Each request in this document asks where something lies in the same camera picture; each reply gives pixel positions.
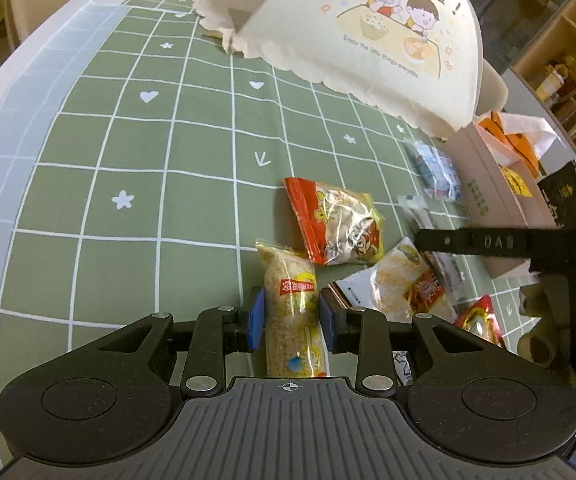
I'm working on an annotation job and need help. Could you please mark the pink cardboard box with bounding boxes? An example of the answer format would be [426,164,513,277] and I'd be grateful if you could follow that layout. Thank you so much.
[442,121,569,279]

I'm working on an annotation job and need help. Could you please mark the yellow rice cracker packet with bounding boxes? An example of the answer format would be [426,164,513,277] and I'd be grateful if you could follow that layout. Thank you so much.
[255,240,328,378]

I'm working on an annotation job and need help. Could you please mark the green grid tablecloth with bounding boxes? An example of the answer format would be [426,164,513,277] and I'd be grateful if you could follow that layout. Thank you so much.
[0,0,540,466]

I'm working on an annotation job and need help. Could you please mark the red cartoon puff packet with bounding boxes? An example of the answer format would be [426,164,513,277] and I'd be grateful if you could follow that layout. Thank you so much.
[283,177,384,266]

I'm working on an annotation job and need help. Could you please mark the white red cracker packet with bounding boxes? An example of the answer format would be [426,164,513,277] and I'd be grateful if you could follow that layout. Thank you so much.
[335,237,457,323]

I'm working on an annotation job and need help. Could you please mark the cream food cover tent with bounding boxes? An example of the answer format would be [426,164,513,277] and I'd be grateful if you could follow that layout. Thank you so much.
[191,0,483,137]

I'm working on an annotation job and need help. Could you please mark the black gift box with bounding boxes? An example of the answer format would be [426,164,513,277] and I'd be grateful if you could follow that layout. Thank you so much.
[537,162,576,231]

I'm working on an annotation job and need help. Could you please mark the blue white snack packet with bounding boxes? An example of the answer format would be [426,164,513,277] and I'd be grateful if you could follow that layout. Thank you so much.
[406,142,461,202]

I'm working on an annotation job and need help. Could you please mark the orange white paper bag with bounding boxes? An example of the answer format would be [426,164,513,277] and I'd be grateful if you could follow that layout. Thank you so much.
[475,110,560,178]

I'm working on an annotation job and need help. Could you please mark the clear long snack packet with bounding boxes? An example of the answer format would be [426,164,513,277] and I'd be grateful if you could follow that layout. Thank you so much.
[399,195,466,304]

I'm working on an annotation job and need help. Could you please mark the red yellow snack packet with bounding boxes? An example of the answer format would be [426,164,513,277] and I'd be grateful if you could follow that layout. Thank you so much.
[455,295,506,349]

